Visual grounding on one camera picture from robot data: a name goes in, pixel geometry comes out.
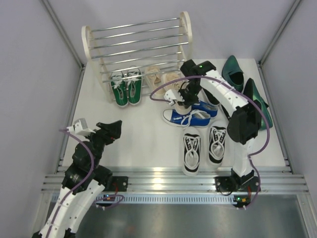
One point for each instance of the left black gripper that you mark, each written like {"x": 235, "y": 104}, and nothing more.
{"x": 109, "y": 132}

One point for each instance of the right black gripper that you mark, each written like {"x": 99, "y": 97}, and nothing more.
{"x": 186, "y": 103}

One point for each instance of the blue sneaker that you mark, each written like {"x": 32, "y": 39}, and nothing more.
{"x": 195, "y": 118}
{"x": 203, "y": 106}

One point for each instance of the beige lace sneaker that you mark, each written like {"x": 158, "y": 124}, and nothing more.
{"x": 153, "y": 77}
{"x": 173, "y": 90}

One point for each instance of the green sneaker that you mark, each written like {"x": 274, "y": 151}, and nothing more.
{"x": 119, "y": 88}
{"x": 134, "y": 84}

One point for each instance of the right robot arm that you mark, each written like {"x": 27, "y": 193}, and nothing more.
{"x": 242, "y": 128}

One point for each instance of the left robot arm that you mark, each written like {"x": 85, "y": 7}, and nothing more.
{"x": 84, "y": 179}

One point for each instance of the teal heel shoe upper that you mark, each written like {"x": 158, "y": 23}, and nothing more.
{"x": 233, "y": 73}

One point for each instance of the teal heel shoe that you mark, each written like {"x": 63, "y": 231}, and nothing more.
{"x": 252, "y": 92}
{"x": 233, "y": 73}

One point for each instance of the white metal shoe rack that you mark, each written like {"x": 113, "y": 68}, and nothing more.
{"x": 164, "y": 44}

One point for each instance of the teal heel shoe lower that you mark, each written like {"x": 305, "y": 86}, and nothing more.
{"x": 252, "y": 92}

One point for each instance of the black sneaker upper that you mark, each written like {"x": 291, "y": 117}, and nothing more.
{"x": 211, "y": 99}

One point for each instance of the black white sneaker left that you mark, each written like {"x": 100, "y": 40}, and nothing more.
{"x": 191, "y": 151}

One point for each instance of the black white sneaker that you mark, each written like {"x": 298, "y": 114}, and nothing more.
{"x": 191, "y": 151}
{"x": 217, "y": 145}

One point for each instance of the black white sneaker right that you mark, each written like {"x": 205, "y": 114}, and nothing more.
{"x": 217, "y": 145}

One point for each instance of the black sneaker lower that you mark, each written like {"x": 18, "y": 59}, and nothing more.
{"x": 226, "y": 113}

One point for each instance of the aluminium mounting rail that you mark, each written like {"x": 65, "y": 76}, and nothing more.
{"x": 274, "y": 180}

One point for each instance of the perforated cable tray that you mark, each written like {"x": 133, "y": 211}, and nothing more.
{"x": 132, "y": 198}

